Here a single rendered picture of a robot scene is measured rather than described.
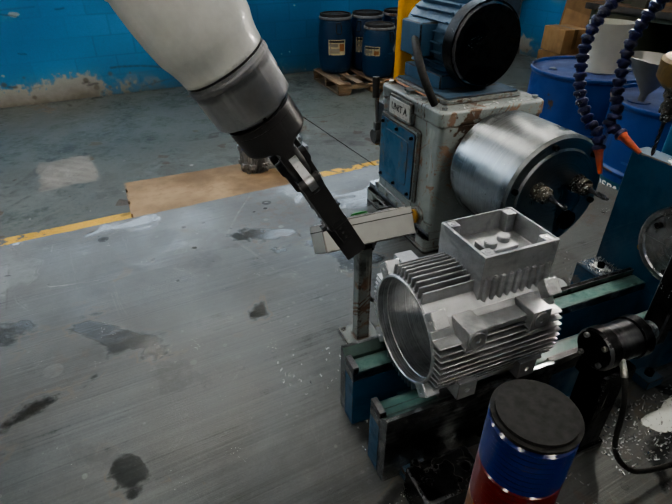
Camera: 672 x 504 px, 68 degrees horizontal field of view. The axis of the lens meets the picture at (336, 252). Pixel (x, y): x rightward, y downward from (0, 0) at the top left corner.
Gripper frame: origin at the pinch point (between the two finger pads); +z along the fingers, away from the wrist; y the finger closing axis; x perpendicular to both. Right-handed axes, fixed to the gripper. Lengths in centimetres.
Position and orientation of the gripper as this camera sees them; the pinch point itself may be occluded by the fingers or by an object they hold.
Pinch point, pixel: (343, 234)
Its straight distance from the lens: 64.8
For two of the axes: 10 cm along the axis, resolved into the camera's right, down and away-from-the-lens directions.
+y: -3.8, -5.0, 7.8
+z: 4.6, 6.2, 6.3
